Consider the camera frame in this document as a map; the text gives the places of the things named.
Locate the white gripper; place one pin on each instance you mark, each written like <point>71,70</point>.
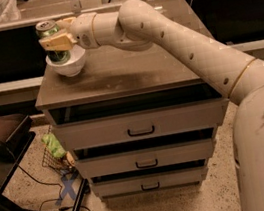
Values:
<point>83,31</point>

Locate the green soda can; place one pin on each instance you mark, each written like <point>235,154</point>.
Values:
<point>45,29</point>

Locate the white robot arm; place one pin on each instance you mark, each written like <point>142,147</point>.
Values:
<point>234,74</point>

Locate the white bowl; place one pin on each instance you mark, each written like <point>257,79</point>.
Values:
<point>72,64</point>

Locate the green bag in basket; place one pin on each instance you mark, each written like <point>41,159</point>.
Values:
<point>53,146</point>

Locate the grey drawer cabinet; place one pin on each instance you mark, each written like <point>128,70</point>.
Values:
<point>114,82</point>

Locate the top drawer with handle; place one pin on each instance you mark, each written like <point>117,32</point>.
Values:
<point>142,125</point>

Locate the drawer with handle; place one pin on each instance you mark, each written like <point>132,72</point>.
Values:
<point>142,125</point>
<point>148,183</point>
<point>150,158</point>

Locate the wire basket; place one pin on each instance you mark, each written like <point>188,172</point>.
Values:
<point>62,166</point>

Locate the middle drawer with handle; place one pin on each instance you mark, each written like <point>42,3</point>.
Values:
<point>150,158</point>

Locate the bottom drawer with handle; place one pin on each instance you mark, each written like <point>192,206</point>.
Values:
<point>148,183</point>

